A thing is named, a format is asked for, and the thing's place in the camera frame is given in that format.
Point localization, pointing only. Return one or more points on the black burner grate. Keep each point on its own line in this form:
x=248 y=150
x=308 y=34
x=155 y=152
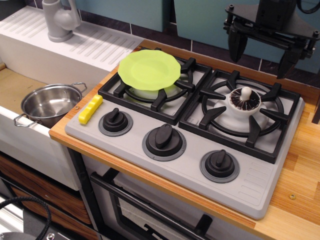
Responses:
x=283 y=108
x=193 y=76

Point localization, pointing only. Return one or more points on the black left burner grate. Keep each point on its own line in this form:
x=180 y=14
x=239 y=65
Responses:
x=193 y=76

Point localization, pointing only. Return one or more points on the white right burner cap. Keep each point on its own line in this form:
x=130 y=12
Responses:
x=237 y=123

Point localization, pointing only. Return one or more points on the white burner cap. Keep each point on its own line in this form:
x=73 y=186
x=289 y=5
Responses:
x=237 y=123
x=172 y=92

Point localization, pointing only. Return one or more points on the wooden drawer front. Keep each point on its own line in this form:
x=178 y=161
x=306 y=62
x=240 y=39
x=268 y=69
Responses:
x=61 y=196

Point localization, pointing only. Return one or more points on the white brown toy mushroom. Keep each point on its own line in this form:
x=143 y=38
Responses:
x=244 y=101

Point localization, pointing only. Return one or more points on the grey toy faucet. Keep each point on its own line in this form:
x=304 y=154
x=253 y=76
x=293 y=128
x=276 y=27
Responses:
x=60 y=22

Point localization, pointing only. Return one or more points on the black left stove knob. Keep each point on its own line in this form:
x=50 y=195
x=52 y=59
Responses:
x=115 y=123

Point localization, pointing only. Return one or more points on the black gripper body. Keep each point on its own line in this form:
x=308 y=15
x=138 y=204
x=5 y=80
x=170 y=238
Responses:
x=276 y=23

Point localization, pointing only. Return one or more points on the yellow toy fry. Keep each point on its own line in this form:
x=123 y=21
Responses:
x=86 y=114

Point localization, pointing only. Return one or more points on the black right burner grate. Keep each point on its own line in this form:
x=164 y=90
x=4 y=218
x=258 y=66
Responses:
x=283 y=108

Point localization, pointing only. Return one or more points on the lime green plastic plate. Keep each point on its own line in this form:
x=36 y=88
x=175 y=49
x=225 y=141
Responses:
x=149 y=70

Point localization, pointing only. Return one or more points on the black middle stove knob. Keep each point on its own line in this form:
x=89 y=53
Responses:
x=164 y=143

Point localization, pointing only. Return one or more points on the white toy sink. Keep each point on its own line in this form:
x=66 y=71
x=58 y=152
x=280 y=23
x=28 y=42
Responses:
x=28 y=60

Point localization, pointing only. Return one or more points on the white left burner cap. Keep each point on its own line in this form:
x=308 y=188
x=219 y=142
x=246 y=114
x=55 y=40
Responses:
x=172 y=92

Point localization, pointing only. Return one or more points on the black right stove knob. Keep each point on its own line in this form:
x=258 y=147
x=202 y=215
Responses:
x=219 y=166

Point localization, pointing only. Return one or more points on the black stove knob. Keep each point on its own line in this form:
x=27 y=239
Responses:
x=219 y=166
x=115 y=123
x=164 y=143

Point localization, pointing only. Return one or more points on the stainless steel pot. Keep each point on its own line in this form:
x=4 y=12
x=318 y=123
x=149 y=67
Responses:
x=48 y=104

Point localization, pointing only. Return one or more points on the toy oven door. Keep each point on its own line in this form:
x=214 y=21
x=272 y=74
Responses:
x=141 y=212

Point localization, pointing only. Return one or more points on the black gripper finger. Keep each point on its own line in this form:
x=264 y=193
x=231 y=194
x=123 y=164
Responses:
x=237 y=42
x=288 y=61

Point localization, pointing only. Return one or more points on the grey toy stove top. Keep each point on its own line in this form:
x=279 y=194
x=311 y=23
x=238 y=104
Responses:
x=250 y=193

